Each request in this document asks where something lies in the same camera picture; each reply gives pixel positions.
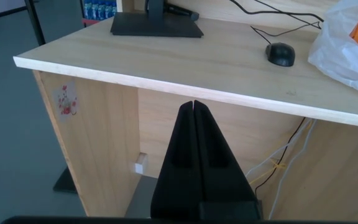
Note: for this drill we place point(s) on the black computer mouse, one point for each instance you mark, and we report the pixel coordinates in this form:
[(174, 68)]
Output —
[(280, 54)]

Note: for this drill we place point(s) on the wooden counter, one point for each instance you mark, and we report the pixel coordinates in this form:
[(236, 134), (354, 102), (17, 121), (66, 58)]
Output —
[(197, 71)]

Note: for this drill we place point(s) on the row of bottles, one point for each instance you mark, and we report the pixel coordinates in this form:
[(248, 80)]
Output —
[(99, 9)]

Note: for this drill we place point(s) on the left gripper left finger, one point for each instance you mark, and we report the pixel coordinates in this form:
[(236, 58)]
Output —
[(179, 186)]

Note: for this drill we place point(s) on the black monitor stand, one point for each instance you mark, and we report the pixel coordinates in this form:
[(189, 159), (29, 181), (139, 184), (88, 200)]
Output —
[(156, 25)]

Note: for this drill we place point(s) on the white plastic shopping bag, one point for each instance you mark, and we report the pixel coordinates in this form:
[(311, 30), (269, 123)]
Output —
[(337, 53)]

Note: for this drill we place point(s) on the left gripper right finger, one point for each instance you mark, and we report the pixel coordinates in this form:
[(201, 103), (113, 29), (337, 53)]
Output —
[(225, 189)]

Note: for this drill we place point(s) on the black post with base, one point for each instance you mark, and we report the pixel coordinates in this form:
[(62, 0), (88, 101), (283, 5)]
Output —
[(42, 62)]

